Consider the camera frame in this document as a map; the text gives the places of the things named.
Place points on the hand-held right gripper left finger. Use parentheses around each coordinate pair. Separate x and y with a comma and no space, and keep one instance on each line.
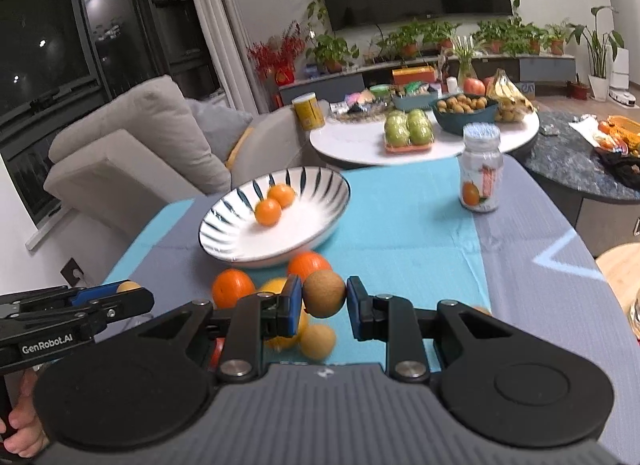
(291,312)

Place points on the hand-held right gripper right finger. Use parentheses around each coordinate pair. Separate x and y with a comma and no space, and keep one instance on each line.
(356,312)

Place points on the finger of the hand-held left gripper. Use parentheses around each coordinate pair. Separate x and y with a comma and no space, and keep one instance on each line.
(125,305)
(90,295)

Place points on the small yellow fruit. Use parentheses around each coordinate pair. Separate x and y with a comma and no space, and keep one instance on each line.
(129,287)

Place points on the yellow lemon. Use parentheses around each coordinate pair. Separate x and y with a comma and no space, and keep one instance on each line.
(270,287)

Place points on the brown kiwi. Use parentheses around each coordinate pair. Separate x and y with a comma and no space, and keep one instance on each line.
(324,293)

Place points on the tan round fruit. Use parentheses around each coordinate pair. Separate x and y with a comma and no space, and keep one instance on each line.
(317,341)

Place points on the large orange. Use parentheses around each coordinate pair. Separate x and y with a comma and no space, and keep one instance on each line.
(232,289)
(305,264)

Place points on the blue striped white bowl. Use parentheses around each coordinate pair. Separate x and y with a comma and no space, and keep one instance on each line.
(300,225)

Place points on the pile of small brown fruits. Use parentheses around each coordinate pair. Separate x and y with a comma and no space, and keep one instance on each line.
(462,103)

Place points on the person's left hand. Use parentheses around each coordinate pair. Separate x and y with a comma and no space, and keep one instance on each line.
(25,425)

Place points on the blue grey tablecloth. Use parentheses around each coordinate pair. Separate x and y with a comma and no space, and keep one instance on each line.
(410,245)

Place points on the small orange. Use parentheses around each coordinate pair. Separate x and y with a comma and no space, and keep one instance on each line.
(267,211)
(284,193)

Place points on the beige sofa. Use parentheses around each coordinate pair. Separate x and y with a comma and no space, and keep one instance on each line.
(140,145)

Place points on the white round table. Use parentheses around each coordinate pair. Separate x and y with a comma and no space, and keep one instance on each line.
(350,142)

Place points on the orange fruit tray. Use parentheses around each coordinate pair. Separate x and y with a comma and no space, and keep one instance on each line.
(407,149)

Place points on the yellow cushion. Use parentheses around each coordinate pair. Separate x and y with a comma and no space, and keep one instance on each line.
(240,147)

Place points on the green apple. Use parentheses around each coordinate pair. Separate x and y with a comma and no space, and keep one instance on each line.
(416,116)
(395,119)
(421,135)
(397,136)

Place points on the clear bottle with orange label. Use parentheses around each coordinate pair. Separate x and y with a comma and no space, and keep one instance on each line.
(480,170)

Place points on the grey cushion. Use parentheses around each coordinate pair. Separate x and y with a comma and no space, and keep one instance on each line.
(217,130)

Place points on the yellow can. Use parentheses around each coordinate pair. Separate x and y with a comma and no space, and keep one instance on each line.
(308,112)

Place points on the teal rectangular bowl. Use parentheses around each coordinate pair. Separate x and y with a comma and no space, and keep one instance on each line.
(412,102)

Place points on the dark teal bowl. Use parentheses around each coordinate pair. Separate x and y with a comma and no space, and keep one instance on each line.
(465,122)

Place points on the grey television cabinet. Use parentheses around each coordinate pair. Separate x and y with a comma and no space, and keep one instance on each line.
(325,85)

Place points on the orange box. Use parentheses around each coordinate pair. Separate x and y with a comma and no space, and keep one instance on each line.
(412,76)

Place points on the white cup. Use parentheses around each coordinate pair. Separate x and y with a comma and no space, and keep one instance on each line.
(452,86)

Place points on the dark framed window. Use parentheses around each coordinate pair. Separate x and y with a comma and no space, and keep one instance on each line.
(50,45)

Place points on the large red apple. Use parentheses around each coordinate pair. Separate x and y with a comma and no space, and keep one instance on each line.
(473,86)

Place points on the dark marble round table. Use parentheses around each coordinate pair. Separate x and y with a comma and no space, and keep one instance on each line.
(565,165)

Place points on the red flower plant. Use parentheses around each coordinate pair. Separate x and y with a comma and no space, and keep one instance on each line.
(275,52)

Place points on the potted green plant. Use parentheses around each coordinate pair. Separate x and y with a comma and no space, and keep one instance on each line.
(492,35)
(442,35)
(525,37)
(407,40)
(556,40)
(332,52)

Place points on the light wooden round stool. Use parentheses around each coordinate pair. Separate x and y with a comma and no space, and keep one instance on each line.
(620,270)

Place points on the bunch of bananas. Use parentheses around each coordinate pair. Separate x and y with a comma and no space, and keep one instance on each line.
(505,87)

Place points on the glass vase with green plant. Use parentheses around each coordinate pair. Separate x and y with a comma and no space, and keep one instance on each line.
(466,65)

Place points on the white curtain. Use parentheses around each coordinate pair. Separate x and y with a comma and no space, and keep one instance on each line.
(225,20)

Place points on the small potted floor plant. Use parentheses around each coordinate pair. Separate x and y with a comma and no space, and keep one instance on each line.
(580,89)

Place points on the orange basket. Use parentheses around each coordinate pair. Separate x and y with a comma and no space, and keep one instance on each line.
(625,126)

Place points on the white floor appliance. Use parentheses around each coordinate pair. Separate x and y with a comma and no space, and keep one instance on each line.
(624,75)

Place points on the tall plant in white pot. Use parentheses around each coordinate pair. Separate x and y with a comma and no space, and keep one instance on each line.
(597,45)

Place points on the black wall socket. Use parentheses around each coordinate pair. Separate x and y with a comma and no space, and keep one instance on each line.
(72,271)

